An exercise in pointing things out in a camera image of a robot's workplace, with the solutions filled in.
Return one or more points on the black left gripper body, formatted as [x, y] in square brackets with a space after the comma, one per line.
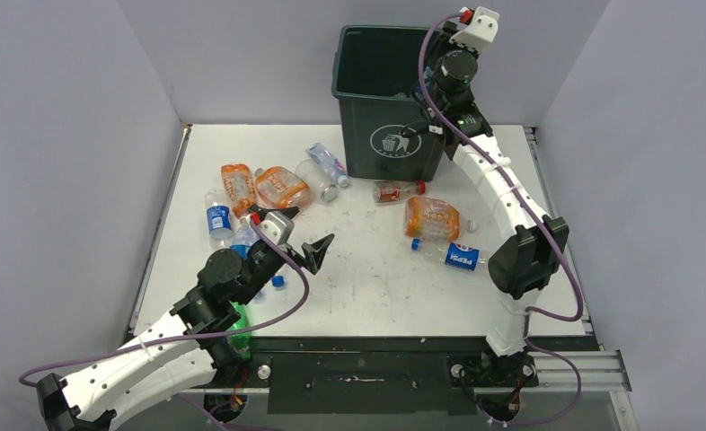
[262, 267]

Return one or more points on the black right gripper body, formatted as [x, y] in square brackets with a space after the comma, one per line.
[441, 46]

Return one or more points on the crushed orange bottle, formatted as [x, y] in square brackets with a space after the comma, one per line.
[280, 188]
[238, 182]
[435, 220]

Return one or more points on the Pepsi bottle blue label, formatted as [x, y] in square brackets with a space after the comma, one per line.
[451, 254]

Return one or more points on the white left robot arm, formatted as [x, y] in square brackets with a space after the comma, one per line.
[191, 345]

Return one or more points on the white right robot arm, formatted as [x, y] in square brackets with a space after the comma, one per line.
[532, 250]

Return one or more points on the dark green plastic trash bin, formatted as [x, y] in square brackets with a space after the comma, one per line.
[384, 138]

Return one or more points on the light blue water bottle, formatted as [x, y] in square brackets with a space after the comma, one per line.
[244, 237]

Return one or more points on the crushed clear bottle white cap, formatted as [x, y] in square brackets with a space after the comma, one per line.
[328, 163]

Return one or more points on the small brown red-capped bottle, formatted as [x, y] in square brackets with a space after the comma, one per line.
[386, 191]

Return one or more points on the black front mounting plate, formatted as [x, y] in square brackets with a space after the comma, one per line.
[382, 375]

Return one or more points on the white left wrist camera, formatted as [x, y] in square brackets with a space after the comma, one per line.
[273, 226]

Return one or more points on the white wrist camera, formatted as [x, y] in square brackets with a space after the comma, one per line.
[273, 226]
[481, 26]

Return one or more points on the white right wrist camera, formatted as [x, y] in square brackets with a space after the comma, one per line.
[481, 26]

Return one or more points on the aluminium rail frame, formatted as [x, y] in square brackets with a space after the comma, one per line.
[599, 370]

